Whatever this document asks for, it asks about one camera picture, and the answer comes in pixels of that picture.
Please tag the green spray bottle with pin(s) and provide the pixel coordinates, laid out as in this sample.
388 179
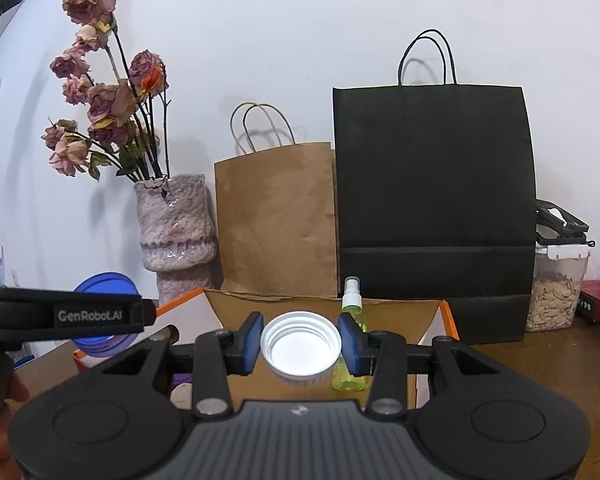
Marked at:
351 305

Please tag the white bottle cap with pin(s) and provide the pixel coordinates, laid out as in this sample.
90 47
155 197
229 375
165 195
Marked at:
300 355

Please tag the red cardboard box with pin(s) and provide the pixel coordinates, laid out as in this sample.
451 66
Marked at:
305 305

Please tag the dried pink roses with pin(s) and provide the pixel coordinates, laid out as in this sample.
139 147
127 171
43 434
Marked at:
105 105

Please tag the brown paper bag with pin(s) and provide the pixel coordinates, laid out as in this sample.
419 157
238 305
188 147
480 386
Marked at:
275 220

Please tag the black container lids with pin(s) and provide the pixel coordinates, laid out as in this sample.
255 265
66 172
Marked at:
562 225

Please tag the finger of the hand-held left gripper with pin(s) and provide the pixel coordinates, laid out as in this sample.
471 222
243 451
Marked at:
40 317

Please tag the beige round object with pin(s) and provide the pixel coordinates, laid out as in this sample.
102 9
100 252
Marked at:
181 396

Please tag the blue round lid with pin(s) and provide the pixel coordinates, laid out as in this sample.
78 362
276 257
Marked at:
107 285

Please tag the person's left hand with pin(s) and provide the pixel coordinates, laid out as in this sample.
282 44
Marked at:
19 390

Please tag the small purple object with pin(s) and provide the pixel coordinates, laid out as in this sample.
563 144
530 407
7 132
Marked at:
182 379

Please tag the clear container of seeds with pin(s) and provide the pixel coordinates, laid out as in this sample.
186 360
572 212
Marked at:
552 300

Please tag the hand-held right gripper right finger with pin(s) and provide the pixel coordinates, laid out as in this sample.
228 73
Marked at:
350 345

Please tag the black paper bag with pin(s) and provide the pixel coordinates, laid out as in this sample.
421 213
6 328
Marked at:
432 185

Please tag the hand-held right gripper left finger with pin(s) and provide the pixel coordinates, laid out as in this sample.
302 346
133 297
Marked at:
252 345

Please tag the pink knitted vase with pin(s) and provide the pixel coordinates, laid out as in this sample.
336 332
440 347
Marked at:
175 230

